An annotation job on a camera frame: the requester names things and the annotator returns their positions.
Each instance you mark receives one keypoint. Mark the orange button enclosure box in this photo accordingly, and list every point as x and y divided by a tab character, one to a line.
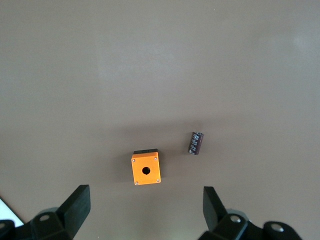
140	172

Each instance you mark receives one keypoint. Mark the white drawer cabinet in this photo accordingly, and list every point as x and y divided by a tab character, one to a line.
6	212

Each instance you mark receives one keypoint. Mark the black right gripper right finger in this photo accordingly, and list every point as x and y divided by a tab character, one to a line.
215	212

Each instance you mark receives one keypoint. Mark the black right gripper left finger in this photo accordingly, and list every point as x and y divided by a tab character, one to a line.
75	207

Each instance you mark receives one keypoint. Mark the dark purple cylindrical capacitor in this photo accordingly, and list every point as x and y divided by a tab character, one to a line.
195	143

